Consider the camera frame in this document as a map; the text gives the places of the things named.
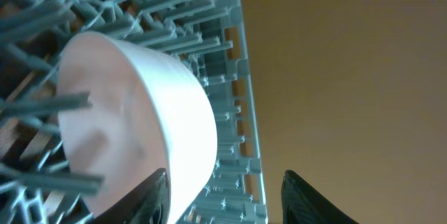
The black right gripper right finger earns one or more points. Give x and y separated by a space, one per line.
303 204

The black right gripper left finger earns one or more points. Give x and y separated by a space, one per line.
147 203

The pink bowl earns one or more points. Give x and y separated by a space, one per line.
148 111

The grey dishwasher rack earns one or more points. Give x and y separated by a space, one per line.
206 35

